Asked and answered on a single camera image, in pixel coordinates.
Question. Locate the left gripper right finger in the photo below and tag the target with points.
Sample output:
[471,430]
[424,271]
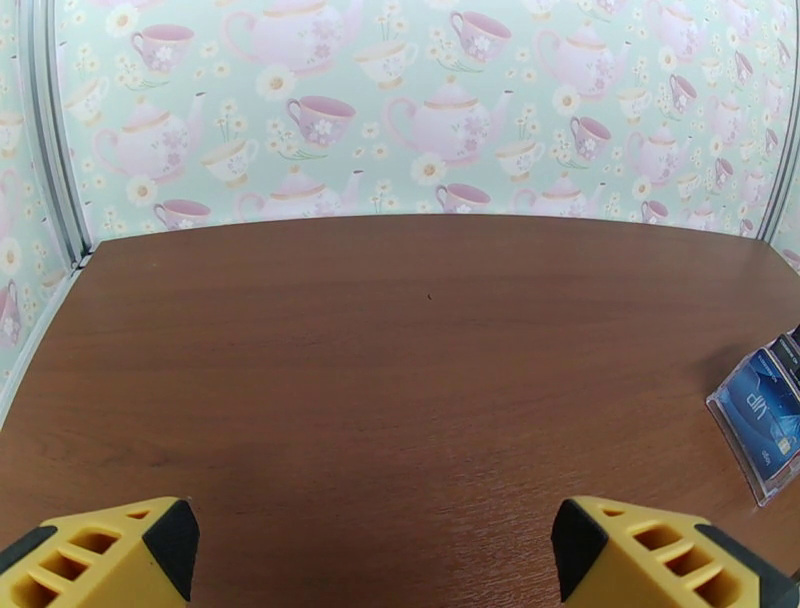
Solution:
[656,556]

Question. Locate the dark blue printed card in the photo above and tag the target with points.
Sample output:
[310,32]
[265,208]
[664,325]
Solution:
[762,412]

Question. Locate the clear acrylic card stand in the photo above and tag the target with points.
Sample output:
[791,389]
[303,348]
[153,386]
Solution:
[765,490]

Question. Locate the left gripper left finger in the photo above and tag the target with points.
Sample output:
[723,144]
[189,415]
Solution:
[94,556]

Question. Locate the aluminium frame post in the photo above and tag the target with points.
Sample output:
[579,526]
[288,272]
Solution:
[53,125]
[775,200]

